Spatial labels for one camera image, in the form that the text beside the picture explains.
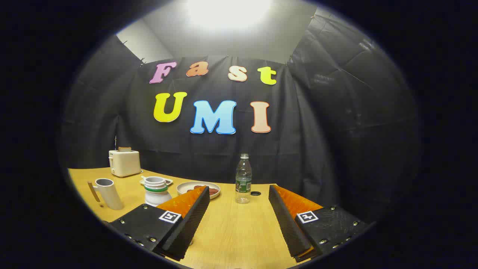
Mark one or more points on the wooden table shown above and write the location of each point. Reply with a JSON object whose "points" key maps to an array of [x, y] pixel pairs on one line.
{"points": [[231, 231]]}

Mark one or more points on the bright ceiling light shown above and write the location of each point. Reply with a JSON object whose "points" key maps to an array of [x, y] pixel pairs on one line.
{"points": [[227, 13]]}

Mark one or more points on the white divided dish with beans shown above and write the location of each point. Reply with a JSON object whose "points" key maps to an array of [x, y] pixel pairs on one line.
{"points": [[169, 182]]}

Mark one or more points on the clear plastic water bottle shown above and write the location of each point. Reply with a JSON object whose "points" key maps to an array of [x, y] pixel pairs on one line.
{"points": [[243, 179]]}

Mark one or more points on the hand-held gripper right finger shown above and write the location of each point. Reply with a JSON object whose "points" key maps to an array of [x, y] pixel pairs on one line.
{"points": [[287, 224]]}

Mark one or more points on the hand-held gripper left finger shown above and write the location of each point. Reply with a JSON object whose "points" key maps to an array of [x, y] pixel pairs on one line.
{"points": [[188, 220]]}

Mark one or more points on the white round plate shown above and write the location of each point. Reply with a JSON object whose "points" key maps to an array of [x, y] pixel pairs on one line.
{"points": [[185, 186]]}

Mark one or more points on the cream toaster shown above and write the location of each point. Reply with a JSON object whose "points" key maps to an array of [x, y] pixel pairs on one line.
{"points": [[125, 163]]}

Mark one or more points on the black backdrop cloth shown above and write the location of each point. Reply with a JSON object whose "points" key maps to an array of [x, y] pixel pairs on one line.
{"points": [[317, 149]]}

